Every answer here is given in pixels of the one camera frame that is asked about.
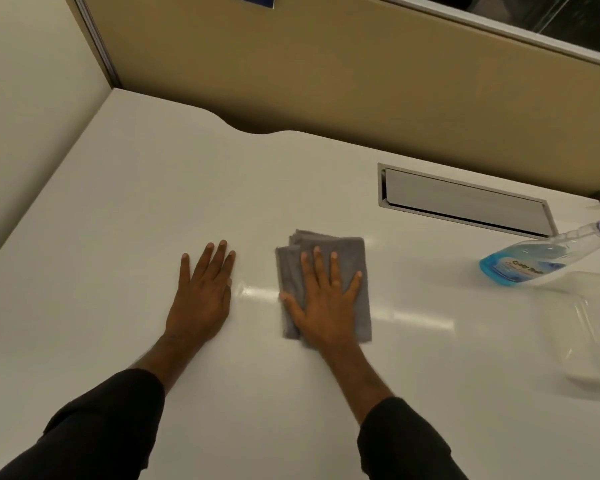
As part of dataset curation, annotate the person's left hand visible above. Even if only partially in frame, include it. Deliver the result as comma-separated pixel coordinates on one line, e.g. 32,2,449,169
165,240,236,346

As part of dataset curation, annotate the person's right forearm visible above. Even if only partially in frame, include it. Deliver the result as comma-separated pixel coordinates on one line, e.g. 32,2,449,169
323,342,470,480

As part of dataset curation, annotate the blue liquid spray bottle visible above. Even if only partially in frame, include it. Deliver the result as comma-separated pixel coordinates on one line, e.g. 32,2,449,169
479,182,600,287

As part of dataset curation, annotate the silver desk cable flap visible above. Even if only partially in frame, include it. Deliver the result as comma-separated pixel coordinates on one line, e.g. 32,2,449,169
377,163,560,239

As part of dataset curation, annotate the grey microfibre cloth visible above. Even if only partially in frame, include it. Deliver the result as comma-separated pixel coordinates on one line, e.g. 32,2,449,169
275,229,373,344

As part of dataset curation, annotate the person's left forearm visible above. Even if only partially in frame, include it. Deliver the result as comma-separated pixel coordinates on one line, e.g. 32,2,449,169
0,334,208,480

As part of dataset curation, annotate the clear plastic container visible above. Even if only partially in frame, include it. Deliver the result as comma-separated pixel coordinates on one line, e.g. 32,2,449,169
529,271,600,391

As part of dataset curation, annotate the beige desk partition panel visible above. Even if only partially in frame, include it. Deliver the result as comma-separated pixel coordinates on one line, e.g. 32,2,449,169
64,0,600,198

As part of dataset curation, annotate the dark glass window pane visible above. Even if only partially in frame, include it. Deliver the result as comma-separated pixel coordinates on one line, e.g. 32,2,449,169
410,0,600,45

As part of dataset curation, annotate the silver partition corner post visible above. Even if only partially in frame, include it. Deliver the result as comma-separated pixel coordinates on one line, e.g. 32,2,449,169
62,0,124,91

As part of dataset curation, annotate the cream side partition panel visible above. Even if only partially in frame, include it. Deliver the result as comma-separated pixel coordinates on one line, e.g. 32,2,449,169
0,0,116,278

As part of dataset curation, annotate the person's right hand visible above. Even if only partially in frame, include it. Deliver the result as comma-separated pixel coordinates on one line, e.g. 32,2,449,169
279,246,364,351

